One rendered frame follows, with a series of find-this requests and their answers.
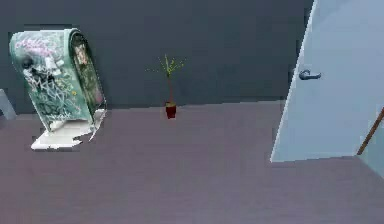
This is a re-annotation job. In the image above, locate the house plant in red pot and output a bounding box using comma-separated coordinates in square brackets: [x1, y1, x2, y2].
[146, 54, 187, 120]

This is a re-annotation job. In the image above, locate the brown wooden pole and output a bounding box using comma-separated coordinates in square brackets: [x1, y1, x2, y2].
[356, 107, 384, 156]

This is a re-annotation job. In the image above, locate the green graffiti mailbox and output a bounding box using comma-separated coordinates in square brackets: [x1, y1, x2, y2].
[9, 28, 108, 151]

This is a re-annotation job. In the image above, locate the grey door lever handle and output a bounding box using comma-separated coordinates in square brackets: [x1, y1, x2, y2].
[297, 69, 323, 81]

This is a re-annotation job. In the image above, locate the pale blue room door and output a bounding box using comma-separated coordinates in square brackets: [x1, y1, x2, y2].
[270, 0, 384, 164]

